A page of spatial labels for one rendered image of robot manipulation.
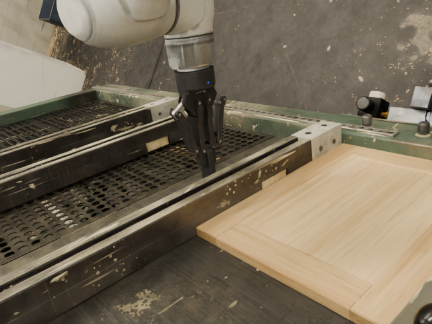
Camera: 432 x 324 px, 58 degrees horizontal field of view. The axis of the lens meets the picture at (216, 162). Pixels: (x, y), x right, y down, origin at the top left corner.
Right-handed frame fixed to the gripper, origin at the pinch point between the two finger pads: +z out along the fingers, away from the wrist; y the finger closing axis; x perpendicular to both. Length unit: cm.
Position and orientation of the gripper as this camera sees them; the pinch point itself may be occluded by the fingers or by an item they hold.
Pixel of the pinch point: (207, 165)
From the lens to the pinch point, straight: 81.6
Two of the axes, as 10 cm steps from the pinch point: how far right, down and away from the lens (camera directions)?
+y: -7.4, 3.5, -5.7
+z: 1.2, 9.1, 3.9
